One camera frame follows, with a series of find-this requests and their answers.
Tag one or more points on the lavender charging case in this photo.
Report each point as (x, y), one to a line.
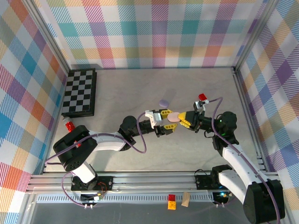
(163, 103)

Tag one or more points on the pink charging case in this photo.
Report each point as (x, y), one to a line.
(173, 117)

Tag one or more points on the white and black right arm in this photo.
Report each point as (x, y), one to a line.
(236, 163)

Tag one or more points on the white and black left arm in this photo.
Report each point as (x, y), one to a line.
(105, 142)

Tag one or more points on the large red toy brick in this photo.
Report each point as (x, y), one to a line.
(202, 96)

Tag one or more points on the black and white chessboard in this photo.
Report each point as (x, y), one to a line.
(79, 93)

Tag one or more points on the red bottle with silver cap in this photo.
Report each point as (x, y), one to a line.
(69, 124)

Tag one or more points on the small red toy brick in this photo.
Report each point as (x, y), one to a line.
(172, 197)

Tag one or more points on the small electronics board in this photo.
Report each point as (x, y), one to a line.
(98, 198)
(223, 194)

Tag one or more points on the wooden block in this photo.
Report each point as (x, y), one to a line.
(185, 199)

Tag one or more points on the orange toy brick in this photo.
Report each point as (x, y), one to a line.
(172, 205)

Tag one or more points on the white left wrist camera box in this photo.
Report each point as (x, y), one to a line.
(153, 117)

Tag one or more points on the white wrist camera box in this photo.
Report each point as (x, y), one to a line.
(199, 105)
(153, 117)

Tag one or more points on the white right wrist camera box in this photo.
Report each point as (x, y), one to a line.
(199, 105)

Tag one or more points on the aluminium side rail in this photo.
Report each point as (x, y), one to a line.
(247, 116)

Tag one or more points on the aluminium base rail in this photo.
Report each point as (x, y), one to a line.
(151, 182)

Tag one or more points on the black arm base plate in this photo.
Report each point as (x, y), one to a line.
(202, 180)
(105, 182)

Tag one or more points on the aluminium frame post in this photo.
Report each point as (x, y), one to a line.
(50, 37)
(254, 35)

